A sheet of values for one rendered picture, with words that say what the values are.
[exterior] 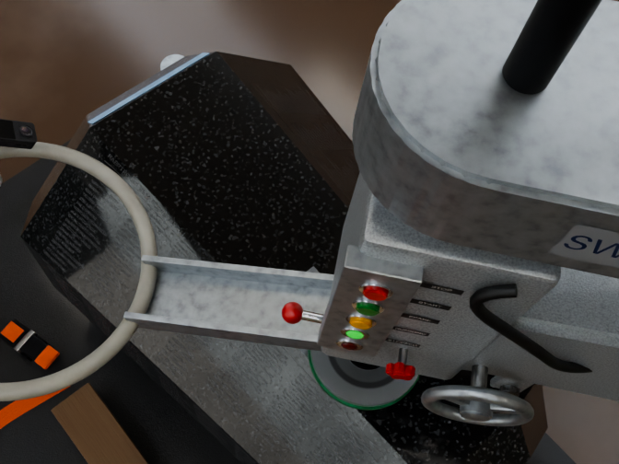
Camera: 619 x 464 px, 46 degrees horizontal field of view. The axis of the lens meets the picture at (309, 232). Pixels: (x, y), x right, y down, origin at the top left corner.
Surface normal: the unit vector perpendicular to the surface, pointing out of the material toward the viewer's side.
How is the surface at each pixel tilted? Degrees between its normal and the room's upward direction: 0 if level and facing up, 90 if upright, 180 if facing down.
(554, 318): 4
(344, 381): 0
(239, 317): 16
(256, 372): 45
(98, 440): 0
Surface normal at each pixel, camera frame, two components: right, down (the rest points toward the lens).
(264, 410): -0.45, 0.13
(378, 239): 0.00, -0.04
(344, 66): 0.08, -0.41
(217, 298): -0.18, -0.45
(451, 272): -0.18, 0.89
